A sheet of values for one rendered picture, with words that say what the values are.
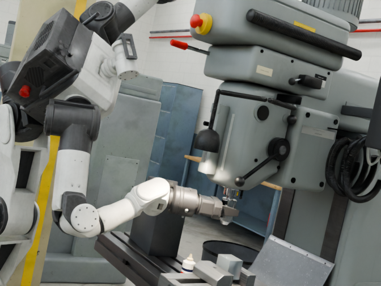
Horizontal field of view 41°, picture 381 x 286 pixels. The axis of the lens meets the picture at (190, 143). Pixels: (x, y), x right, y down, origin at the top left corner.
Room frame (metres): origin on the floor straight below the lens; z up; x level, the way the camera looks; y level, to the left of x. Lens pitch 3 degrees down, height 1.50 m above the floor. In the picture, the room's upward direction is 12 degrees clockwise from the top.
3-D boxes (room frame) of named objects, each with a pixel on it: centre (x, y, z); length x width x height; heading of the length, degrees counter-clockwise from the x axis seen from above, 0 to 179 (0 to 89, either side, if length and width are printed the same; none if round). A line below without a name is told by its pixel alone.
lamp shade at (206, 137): (1.42, -0.05, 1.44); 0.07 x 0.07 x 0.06
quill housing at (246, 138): (1.57, -0.16, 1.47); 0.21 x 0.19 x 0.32; 34
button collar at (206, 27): (1.44, 0.03, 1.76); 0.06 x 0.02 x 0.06; 34
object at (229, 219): (1.57, -0.16, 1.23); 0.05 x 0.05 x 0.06
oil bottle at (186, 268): (1.59, -0.08, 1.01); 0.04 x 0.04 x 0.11
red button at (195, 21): (1.43, 0.05, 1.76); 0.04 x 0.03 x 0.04; 34
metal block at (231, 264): (1.52, -0.19, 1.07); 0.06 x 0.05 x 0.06; 34
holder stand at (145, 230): (1.96, 0.06, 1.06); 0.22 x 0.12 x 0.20; 27
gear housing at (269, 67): (1.59, -0.19, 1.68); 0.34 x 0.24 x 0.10; 124
